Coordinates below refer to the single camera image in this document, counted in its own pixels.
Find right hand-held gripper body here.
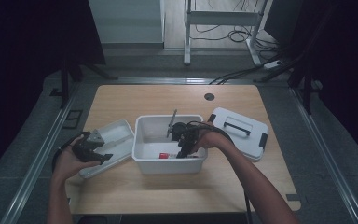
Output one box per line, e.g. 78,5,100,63
166,108,200,152

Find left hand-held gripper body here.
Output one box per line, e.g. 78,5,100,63
71,129,106,164

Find white plastic storage box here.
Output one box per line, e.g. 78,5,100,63
131,114,209,175

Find white plastic tray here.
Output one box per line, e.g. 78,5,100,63
78,119,136,180

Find person's left hand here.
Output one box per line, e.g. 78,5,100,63
52,133,102,184

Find person's right hand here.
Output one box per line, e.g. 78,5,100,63
191,121,232,154

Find black tripod stand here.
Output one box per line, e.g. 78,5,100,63
49,57,119,110

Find dark curtain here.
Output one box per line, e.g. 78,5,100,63
0,0,107,185
292,0,358,172

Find white power strip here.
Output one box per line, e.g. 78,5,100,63
262,59,283,70

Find white cabinet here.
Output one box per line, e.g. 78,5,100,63
88,0,166,49

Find black stand with long legs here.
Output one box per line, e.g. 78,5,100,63
255,46,327,116

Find dark monitor panel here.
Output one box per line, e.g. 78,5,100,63
263,0,304,48

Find black floor socket frame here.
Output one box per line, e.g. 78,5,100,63
62,109,84,131

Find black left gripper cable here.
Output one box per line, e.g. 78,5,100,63
51,134,86,174

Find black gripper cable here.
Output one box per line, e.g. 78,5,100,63
51,134,86,174
185,120,254,224

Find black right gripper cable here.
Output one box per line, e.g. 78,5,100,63
185,120,254,224

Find white lid with black handle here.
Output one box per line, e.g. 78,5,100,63
206,106,269,163

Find metal floor rail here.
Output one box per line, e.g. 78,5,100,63
0,92,79,224
288,88,358,224

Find black floor cables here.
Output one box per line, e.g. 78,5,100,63
189,0,282,86

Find white metal stand frame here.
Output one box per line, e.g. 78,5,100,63
183,0,269,66

